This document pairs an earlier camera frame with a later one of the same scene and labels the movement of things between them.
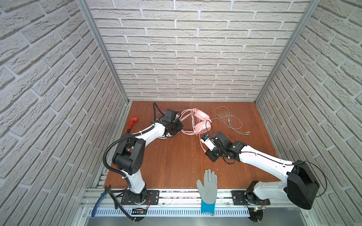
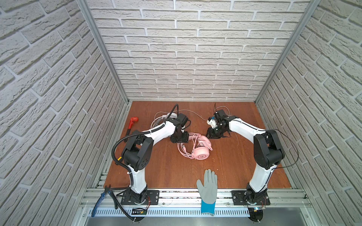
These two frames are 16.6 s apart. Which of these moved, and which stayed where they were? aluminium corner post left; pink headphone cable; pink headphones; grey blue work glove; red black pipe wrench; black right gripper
Moved: pink headphones; black right gripper; pink headphone cable
Stayed: aluminium corner post left; red black pipe wrench; grey blue work glove
